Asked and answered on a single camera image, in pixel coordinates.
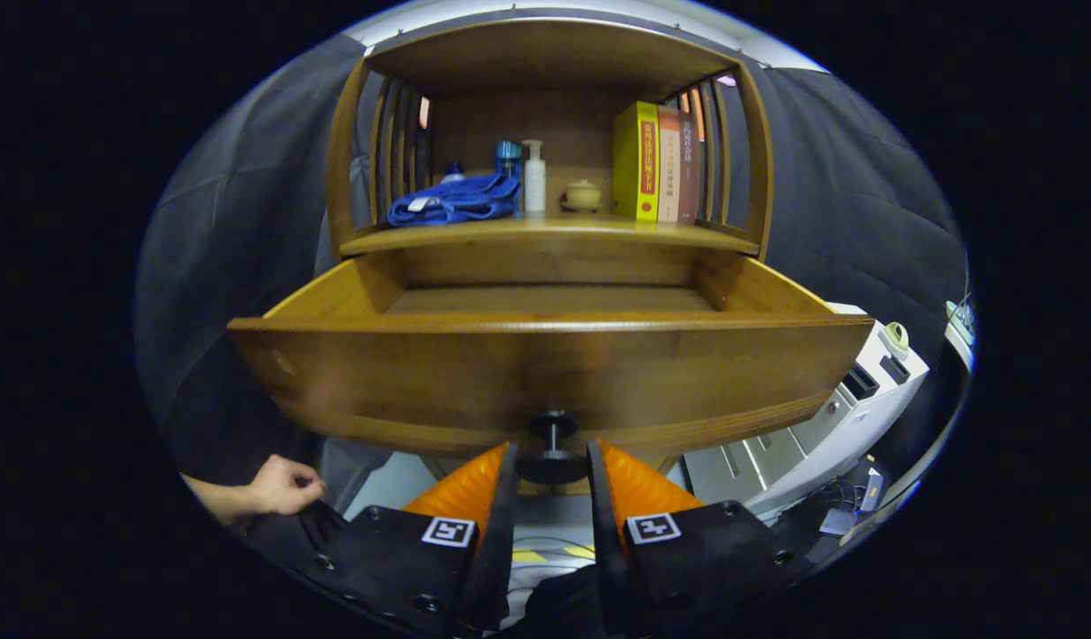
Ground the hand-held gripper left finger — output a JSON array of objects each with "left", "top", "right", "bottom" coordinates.
[{"left": 270, "top": 441, "right": 519, "bottom": 638}]

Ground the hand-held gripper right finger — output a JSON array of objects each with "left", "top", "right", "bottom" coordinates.
[{"left": 586, "top": 438, "right": 830, "bottom": 635}]

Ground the white side cabinet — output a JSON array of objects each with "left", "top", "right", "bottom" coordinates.
[{"left": 683, "top": 304, "right": 930, "bottom": 525}]

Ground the wooden countertop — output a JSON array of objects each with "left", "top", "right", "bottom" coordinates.
[{"left": 341, "top": 211, "right": 761, "bottom": 258}]

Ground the folded blue towel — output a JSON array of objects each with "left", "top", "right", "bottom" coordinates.
[{"left": 387, "top": 173, "right": 521, "bottom": 227}]

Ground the yellow lidded teacup with saucer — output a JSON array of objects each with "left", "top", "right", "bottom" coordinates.
[{"left": 560, "top": 179, "right": 604, "bottom": 213}]

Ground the white pump bottle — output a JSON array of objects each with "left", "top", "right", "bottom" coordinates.
[{"left": 522, "top": 139, "right": 548, "bottom": 214}]

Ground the thick yellow book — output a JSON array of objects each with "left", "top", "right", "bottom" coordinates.
[{"left": 612, "top": 101, "right": 660, "bottom": 223}]

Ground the brown book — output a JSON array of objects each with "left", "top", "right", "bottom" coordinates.
[{"left": 678, "top": 109, "right": 701, "bottom": 225}]

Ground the orange and white book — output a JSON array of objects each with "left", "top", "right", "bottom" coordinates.
[{"left": 656, "top": 105, "right": 683, "bottom": 225}]

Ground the white power strip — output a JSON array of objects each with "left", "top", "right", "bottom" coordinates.
[{"left": 945, "top": 300, "right": 976, "bottom": 369}]

